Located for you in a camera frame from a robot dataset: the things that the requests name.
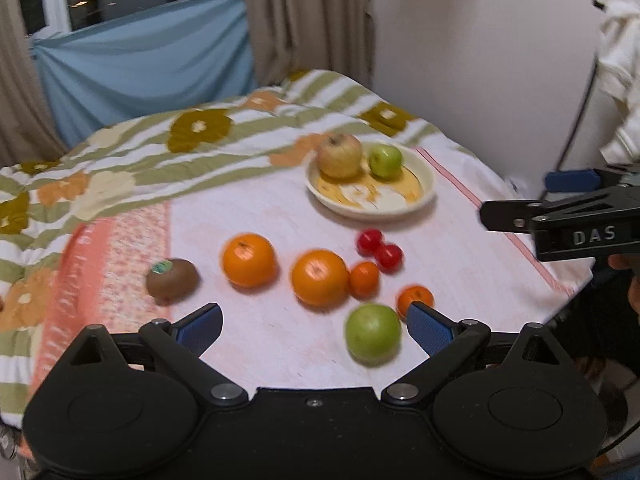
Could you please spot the light blue cloth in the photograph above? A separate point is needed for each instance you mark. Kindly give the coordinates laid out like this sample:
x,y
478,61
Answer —
x,y
145,65

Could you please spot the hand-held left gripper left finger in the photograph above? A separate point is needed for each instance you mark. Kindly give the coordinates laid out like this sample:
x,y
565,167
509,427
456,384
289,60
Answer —
x,y
201,331

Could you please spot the crumpled clear plastic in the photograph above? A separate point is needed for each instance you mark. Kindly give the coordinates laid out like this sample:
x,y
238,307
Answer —
x,y
515,185

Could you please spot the floral striped blanket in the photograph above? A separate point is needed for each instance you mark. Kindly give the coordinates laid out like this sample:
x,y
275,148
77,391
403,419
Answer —
x,y
150,160

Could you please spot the beige curtain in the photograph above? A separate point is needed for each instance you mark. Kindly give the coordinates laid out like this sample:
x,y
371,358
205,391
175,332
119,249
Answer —
x,y
305,15
22,85

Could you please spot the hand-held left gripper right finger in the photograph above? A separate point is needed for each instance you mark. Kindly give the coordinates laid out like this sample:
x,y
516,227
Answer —
x,y
427,329

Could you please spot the person's right hand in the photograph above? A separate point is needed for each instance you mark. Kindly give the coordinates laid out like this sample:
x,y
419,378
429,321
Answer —
x,y
625,266

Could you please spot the small mandarin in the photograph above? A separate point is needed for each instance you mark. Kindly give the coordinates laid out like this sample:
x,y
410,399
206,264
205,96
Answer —
x,y
364,280
416,299

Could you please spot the small green apple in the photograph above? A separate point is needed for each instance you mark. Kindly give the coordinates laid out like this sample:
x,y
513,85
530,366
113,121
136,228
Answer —
x,y
385,160

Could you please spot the yellow-red apple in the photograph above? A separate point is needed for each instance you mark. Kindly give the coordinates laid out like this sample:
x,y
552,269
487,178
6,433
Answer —
x,y
340,156

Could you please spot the white garment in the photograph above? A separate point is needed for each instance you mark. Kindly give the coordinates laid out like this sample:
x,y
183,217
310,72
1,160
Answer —
x,y
620,65

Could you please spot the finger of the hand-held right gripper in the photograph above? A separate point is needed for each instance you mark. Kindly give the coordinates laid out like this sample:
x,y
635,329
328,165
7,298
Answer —
x,y
572,180
510,216

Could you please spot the brown kiwi with sticker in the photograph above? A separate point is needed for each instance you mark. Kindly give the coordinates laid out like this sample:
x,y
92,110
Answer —
x,y
171,280

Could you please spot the large green apple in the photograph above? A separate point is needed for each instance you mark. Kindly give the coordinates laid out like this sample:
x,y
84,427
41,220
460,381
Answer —
x,y
372,332

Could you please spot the cream ceramic bowl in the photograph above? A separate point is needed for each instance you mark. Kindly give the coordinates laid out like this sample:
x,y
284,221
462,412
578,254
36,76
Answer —
x,y
372,195

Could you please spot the red cherry tomato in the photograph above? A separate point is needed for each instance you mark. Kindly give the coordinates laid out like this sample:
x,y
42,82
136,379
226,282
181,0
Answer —
x,y
389,257
369,241

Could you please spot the pink and white towel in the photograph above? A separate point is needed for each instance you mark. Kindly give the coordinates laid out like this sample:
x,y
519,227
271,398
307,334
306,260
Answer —
x,y
280,200

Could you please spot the large orange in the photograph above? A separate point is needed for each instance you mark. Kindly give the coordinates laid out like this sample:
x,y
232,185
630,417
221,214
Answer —
x,y
248,260
320,277

